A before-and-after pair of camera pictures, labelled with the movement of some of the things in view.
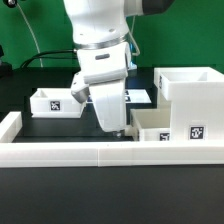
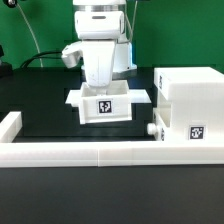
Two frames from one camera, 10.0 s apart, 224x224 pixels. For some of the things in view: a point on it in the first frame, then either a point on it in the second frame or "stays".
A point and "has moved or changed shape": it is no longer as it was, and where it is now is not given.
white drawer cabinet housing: [196, 96] stays
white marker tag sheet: [136, 96] stays
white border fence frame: [101, 153] stays
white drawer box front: [152, 124] has moved or changed shape
